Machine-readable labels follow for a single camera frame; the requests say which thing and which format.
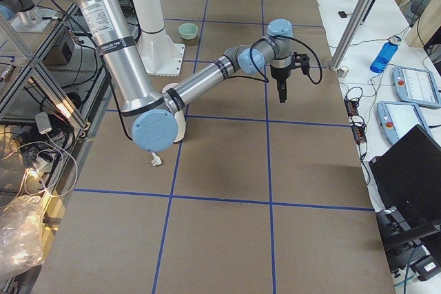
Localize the teach pendant far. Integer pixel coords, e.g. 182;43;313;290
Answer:
392;66;440;109

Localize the blue water bottle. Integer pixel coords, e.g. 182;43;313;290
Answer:
369;35;402;73

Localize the green bowl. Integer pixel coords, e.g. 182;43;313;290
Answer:
178;23;198;41

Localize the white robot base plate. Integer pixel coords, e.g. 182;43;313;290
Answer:
142;42;185;77

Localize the aluminium frame post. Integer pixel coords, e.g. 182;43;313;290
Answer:
329;0;372;72

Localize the teach pendant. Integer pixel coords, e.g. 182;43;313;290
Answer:
392;66;440;109
376;101;432;145

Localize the pink bowl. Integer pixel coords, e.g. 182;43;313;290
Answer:
162;83;178;93

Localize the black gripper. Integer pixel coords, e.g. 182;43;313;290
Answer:
270;57;291;103

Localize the teach pendant near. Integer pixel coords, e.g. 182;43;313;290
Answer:
376;101;432;145

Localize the clear plastic bag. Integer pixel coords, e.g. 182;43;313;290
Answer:
1;196;43;280

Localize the black laptop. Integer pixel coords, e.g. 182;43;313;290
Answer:
369;125;440;220

